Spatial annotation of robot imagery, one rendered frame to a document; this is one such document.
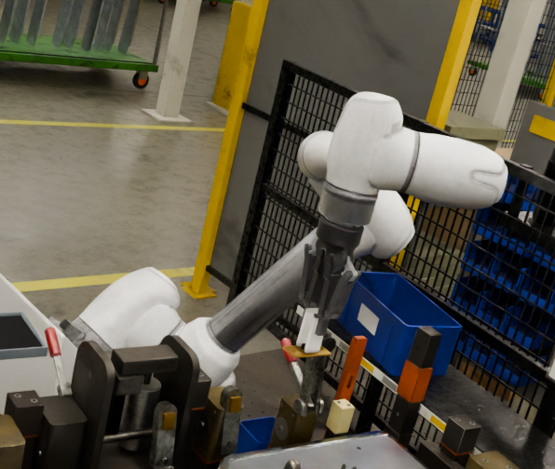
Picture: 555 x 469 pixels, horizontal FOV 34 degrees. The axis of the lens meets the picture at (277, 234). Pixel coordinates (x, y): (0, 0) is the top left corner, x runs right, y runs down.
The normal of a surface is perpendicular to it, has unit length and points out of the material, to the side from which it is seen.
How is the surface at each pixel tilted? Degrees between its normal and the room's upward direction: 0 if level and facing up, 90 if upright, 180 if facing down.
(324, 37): 90
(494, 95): 90
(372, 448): 0
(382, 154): 85
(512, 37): 90
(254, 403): 0
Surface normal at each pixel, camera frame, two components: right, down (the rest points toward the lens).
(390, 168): 0.07, 0.43
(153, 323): 0.36, -0.13
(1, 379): -0.74, 0.05
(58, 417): 0.22, -0.92
